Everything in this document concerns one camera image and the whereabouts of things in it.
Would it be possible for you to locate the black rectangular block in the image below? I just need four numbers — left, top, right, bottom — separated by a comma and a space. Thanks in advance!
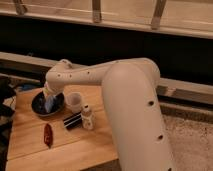
63, 114, 82, 129

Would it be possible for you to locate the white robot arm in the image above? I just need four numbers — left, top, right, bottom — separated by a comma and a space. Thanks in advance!
44, 58, 177, 171

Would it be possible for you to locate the wooden railing beam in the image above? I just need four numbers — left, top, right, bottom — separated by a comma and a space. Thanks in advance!
0, 0, 213, 39

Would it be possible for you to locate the dark ceramic bowl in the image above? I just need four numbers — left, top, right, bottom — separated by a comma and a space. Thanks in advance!
31, 92, 64, 117

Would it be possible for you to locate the translucent plastic cup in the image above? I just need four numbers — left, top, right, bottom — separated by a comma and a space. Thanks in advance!
66, 92, 82, 114

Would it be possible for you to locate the red chili pepper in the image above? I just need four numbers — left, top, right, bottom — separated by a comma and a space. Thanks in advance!
44, 124, 53, 147

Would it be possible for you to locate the black object at left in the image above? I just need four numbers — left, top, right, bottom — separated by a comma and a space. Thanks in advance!
0, 76, 16, 171

